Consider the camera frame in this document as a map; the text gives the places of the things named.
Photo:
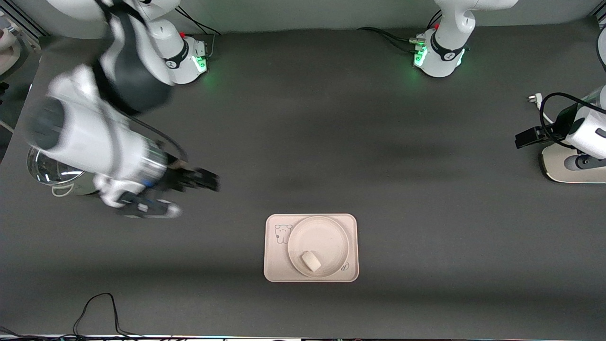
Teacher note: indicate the aluminium frame rail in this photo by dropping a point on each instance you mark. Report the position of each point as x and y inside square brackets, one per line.
[28, 21]
[600, 18]

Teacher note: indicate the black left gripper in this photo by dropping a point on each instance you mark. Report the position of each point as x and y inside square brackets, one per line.
[555, 129]

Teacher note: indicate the small white bun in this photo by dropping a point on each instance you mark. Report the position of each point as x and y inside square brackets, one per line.
[311, 261]

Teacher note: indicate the white toaster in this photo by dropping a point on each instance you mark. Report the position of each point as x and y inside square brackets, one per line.
[556, 168]

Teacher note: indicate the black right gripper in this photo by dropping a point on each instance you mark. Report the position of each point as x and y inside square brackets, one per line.
[180, 179]

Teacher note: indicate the glass pot lid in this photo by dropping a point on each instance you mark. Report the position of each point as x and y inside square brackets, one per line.
[47, 170]

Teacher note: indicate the beige rectangular tray rabbit print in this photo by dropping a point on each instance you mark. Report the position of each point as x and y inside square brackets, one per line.
[277, 265]

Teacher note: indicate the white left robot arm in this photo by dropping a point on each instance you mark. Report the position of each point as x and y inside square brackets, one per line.
[445, 52]

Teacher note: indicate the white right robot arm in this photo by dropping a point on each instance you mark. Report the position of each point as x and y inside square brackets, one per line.
[85, 137]

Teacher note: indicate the round beige plate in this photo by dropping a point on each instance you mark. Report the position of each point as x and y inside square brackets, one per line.
[317, 237]

